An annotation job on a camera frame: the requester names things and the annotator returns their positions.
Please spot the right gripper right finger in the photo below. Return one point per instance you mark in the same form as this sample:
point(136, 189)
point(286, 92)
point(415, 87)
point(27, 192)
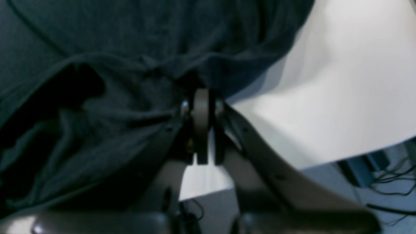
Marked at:
point(273, 197)

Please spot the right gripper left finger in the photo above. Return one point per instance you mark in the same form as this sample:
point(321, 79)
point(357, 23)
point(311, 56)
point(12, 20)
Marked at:
point(142, 199)

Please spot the dark long-sleeve T-shirt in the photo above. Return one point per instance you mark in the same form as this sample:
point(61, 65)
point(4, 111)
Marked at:
point(85, 84)

